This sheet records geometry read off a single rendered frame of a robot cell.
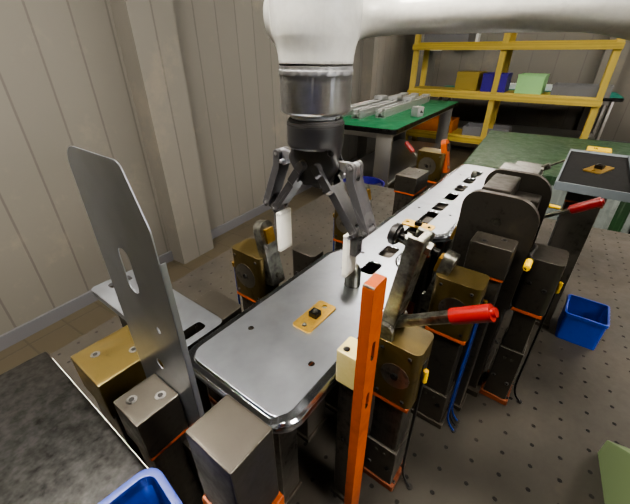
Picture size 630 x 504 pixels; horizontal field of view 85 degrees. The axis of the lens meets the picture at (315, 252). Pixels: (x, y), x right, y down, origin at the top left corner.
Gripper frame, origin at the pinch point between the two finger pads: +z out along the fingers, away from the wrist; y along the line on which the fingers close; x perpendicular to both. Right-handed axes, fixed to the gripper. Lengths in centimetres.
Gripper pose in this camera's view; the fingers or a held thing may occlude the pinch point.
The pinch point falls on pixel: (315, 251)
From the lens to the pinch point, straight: 54.5
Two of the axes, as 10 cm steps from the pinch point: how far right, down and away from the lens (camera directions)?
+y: -8.0, -3.0, 5.2
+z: 0.0, 8.7, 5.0
